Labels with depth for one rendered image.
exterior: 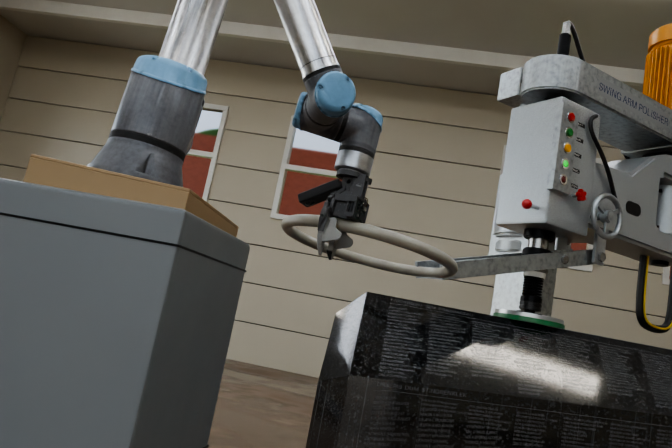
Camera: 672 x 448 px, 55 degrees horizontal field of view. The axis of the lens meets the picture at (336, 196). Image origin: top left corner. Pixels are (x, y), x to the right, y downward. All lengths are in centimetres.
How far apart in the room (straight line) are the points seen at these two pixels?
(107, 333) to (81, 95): 906
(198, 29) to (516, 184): 116
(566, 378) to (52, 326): 138
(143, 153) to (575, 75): 147
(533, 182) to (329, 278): 631
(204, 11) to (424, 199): 696
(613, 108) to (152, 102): 160
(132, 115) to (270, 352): 723
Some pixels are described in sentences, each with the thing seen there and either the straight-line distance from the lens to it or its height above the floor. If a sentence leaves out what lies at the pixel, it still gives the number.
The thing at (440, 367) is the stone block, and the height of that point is 65.
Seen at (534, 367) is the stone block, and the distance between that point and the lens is 195.
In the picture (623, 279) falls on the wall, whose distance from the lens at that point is 854.
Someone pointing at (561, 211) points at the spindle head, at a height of 118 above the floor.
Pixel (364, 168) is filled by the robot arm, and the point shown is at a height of 109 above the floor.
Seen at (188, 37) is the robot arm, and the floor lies 128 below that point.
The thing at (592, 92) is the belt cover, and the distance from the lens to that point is 229.
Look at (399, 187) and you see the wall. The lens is 838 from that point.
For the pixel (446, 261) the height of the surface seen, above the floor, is 92.
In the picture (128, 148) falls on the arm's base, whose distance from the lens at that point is 125.
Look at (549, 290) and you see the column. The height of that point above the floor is 104.
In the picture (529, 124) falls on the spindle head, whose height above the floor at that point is 147.
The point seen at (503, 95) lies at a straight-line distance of 328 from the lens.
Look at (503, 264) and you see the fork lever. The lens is 198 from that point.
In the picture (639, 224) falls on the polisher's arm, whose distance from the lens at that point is 244.
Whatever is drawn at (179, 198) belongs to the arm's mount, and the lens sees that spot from 109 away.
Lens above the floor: 72
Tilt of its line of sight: 11 degrees up
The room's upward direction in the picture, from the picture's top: 11 degrees clockwise
